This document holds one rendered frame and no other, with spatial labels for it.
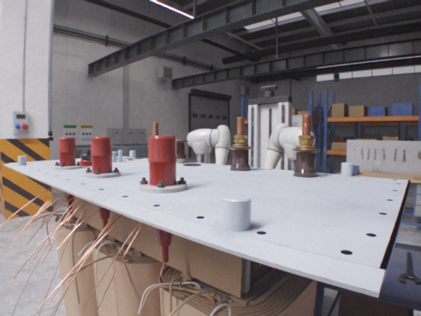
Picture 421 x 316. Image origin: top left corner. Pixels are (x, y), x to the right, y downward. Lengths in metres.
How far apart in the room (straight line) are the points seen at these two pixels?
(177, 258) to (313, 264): 0.58
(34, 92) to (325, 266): 5.87
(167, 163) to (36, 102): 5.40
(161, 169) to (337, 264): 0.47
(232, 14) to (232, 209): 8.39
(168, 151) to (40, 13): 5.91
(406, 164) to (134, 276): 5.19
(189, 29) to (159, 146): 9.16
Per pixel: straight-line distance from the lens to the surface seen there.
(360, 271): 0.31
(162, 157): 0.66
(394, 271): 1.52
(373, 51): 12.89
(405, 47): 12.79
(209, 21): 9.21
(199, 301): 0.77
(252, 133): 2.08
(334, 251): 0.34
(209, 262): 0.75
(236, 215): 0.38
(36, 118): 5.94
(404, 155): 5.63
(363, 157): 5.72
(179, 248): 0.82
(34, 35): 6.25
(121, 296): 1.06
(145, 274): 0.98
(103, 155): 0.93
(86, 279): 1.42
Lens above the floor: 1.49
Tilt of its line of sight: 4 degrees down
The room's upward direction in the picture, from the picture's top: straight up
